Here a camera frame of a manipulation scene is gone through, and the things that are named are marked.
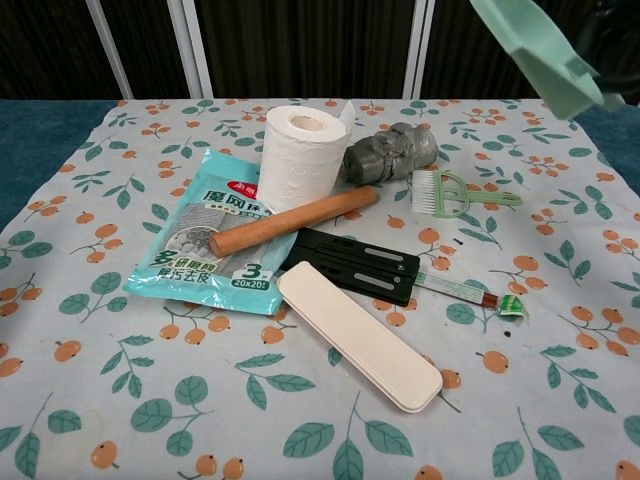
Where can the light green dustpan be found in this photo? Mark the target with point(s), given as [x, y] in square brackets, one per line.
[530, 50]

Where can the light green hand brush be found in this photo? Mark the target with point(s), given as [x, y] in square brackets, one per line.
[450, 200]

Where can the wooden rolling pin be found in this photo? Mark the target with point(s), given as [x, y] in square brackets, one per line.
[290, 220]

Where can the black plastic slotted holder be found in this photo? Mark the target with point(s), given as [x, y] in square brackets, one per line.
[350, 265]

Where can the white toilet paper roll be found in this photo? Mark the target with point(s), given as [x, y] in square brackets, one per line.
[300, 165]

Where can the cream oblong plastic case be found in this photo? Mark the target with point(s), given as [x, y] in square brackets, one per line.
[360, 335]

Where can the grey rolled plastic bags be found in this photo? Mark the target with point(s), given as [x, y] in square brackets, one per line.
[390, 150]

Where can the thin stick in clear wrapper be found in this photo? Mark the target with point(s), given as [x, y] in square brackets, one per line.
[460, 289]

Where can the teal scouring cloth package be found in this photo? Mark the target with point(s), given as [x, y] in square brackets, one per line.
[170, 250]

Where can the floral print tablecloth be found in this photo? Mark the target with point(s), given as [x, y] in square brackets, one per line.
[150, 375]

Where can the white frame post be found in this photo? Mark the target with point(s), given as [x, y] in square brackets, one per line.
[112, 50]
[419, 50]
[197, 50]

